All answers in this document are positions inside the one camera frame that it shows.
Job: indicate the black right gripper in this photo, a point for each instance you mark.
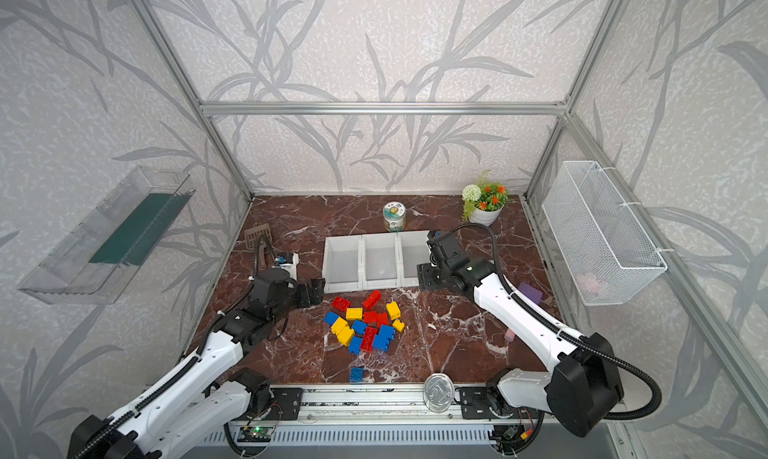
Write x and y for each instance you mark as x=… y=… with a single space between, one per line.
x=430 y=277

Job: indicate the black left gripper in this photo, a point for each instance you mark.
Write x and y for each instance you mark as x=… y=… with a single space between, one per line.
x=306 y=294

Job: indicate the long red lego brick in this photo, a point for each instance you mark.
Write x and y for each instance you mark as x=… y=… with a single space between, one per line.
x=368 y=339
x=372 y=300

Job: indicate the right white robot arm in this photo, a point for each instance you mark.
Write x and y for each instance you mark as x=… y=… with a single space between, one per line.
x=583 y=382

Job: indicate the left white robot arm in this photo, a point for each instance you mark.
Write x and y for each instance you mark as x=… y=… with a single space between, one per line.
x=181 y=408

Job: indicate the right white bin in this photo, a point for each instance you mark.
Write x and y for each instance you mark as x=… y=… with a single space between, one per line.
x=414 y=251

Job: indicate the white bin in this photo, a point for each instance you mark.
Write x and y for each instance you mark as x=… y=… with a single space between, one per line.
x=380 y=261
x=414 y=251
x=341 y=268

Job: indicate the brown litter scoop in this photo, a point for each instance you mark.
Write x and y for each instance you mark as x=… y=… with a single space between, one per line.
x=252 y=235

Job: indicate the middle white bin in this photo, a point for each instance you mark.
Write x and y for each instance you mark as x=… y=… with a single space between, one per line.
x=380 y=261

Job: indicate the left white bin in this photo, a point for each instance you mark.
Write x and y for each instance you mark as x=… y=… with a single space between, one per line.
x=341 y=268

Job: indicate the potted artificial flower plant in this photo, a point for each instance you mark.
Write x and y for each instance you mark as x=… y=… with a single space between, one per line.
x=484 y=200

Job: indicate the yellow lego brick left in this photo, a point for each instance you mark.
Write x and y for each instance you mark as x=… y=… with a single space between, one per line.
x=345 y=336

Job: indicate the yellow lego brick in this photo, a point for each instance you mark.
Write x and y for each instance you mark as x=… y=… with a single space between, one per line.
x=345 y=336
x=354 y=314

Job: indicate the yellow lego brick top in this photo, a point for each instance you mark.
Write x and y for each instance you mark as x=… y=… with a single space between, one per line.
x=354 y=314

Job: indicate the purple scoop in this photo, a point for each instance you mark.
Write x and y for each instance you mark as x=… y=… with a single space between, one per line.
x=530 y=292

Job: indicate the lone blue lego brick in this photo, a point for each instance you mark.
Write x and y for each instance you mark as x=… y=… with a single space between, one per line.
x=356 y=375

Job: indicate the clear glass jar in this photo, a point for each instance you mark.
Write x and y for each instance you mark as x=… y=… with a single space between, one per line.
x=438 y=392

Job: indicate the white wire mesh basket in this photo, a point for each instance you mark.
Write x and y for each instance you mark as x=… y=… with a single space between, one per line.
x=608 y=253

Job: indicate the clear plastic wall shelf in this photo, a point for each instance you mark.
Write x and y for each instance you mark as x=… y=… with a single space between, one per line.
x=95 y=263

